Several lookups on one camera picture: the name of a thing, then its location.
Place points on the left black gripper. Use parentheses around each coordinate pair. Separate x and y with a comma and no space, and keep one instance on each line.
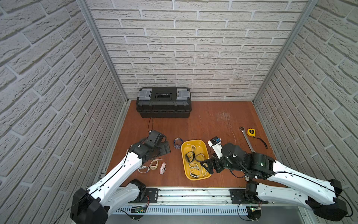
(161,147)

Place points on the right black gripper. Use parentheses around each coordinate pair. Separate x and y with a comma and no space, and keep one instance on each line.
(214,161)

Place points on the blue transparent watch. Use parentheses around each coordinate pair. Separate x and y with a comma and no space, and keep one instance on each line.
(177,143)

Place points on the brown leather strap watch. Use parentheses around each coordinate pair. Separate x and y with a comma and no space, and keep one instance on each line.
(200,159)

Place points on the black digital watch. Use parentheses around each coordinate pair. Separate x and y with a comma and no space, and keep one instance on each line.
(190,157)

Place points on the beige strap watch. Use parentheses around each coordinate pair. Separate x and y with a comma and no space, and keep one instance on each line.
(193,166)

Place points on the cream oval face watch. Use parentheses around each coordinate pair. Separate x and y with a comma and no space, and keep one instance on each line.
(195,176)

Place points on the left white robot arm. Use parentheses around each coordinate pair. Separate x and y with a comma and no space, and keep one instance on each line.
(95,204)

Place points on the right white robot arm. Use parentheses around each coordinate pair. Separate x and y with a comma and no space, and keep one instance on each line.
(271,181)

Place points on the small white digital watch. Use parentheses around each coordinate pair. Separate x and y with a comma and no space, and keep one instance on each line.
(144,169)

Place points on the yellow plastic storage tray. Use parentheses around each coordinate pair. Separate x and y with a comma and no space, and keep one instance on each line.
(200,148)

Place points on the silver ratchet wrench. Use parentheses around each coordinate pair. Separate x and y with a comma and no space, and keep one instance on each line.
(243,130)

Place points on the yellow tape measure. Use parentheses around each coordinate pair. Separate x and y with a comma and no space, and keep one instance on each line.
(251,132)

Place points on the black plastic toolbox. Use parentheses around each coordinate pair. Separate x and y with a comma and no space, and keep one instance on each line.
(164,102)

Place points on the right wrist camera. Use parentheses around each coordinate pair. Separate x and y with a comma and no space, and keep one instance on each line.
(214,142)

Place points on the pink white strap watch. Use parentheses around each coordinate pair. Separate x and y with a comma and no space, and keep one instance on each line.
(163,168)

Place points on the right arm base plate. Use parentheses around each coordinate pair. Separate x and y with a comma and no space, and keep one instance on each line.
(237,196)

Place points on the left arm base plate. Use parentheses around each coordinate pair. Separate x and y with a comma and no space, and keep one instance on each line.
(149,195)

